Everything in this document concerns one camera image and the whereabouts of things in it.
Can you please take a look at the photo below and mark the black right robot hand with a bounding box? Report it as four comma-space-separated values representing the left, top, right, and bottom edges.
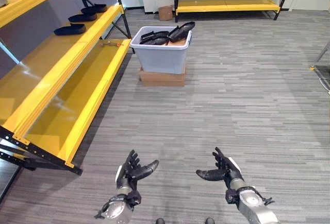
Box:
195, 146, 242, 184

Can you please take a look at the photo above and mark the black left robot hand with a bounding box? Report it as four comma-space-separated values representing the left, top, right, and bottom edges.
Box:
115, 149, 160, 187

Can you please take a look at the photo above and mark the flat brown cardboard box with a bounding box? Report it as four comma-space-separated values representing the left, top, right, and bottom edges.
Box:
139, 65, 187, 88

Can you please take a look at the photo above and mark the grey plastic box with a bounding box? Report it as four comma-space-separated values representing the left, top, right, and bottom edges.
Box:
129, 26, 193, 75

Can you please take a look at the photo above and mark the large yellow shelf rack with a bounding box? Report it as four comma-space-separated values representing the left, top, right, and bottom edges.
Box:
0, 0, 135, 176

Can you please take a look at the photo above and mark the small brown cardboard box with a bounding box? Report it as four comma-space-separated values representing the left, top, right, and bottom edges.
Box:
158, 5, 174, 22

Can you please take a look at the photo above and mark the small yellow shelf rack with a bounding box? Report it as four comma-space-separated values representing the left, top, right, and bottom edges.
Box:
173, 0, 296, 23

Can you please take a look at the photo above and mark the small orange-tipped tool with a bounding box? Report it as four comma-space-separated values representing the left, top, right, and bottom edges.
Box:
100, 41, 125, 48

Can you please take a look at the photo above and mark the black sole-shaped part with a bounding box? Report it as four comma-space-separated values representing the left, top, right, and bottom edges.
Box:
68, 12, 98, 24
140, 31, 170, 46
53, 23, 87, 37
80, 3, 108, 15

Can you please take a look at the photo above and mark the brown cardboard sheet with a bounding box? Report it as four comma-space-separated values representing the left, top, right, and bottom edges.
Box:
165, 37, 190, 48

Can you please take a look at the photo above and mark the ribbed black sole part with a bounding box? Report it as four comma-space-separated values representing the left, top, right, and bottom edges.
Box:
140, 30, 156, 42

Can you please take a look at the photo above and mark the large glossy black sole part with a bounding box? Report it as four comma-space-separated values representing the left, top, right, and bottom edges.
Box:
168, 21, 196, 43

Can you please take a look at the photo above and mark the white cable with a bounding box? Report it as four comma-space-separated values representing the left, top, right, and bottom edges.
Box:
319, 77, 330, 91

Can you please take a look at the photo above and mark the grey metal stand frame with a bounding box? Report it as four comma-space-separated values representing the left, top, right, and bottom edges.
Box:
309, 41, 330, 92

